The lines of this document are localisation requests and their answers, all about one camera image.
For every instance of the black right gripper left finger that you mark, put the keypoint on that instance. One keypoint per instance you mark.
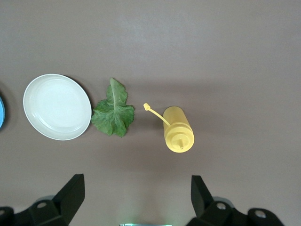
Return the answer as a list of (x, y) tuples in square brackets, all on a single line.
[(65, 200)]

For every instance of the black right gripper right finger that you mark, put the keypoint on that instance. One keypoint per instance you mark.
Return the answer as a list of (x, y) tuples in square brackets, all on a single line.
[(202, 202)]

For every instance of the yellow squeeze bottle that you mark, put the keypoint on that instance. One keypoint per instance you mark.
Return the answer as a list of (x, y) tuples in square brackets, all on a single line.
[(177, 127)]

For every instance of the green lettuce leaf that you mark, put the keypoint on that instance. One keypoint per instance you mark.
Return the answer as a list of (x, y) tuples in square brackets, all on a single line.
[(114, 115)]

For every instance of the cream white round plate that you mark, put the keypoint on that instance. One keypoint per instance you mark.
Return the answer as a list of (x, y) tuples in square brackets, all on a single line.
[(56, 106)]

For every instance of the blue round plate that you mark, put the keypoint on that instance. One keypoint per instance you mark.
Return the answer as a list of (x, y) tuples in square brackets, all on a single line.
[(2, 113)]

